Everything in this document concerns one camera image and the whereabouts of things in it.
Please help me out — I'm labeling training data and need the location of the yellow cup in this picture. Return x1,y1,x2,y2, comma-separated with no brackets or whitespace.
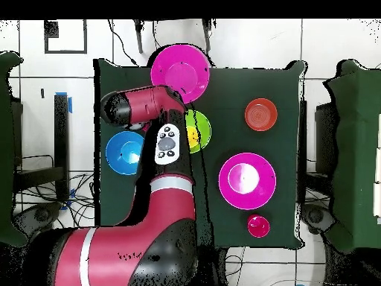
186,125,202,147

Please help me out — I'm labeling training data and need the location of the green bowl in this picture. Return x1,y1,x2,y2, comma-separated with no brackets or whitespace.
184,109,212,154

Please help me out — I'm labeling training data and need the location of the large pink bowl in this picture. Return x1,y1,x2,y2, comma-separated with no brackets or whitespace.
217,152,277,211
150,44,211,104

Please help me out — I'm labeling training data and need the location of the blue bowl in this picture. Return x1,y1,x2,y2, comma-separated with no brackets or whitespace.
105,130,146,176

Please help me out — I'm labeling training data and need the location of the orange bowl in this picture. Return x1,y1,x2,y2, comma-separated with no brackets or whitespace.
244,98,278,132

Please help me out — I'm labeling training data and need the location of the dark green table cloth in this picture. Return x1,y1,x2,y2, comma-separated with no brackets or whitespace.
93,58,307,249

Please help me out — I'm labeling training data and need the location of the crimson cup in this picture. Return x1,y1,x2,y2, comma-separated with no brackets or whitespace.
247,214,271,238

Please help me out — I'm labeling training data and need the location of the black stand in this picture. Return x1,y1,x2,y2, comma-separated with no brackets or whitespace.
13,93,71,203
298,100,308,206

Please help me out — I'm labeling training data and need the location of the black tripod leg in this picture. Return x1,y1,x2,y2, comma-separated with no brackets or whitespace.
132,19,144,54
202,19,217,53

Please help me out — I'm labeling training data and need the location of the blue tape piece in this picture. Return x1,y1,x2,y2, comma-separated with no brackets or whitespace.
55,91,74,115

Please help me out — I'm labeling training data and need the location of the neighbouring green covered table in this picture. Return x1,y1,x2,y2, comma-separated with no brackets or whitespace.
324,59,381,254
0,51,28,248

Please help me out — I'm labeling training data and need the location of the black cable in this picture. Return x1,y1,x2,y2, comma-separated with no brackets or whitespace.
107,19,138,66

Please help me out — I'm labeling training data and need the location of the tangle of cables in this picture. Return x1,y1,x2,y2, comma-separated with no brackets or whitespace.
14,172,96,230

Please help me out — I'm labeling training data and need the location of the black square floor frame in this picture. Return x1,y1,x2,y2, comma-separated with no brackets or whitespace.
43,19,88,54

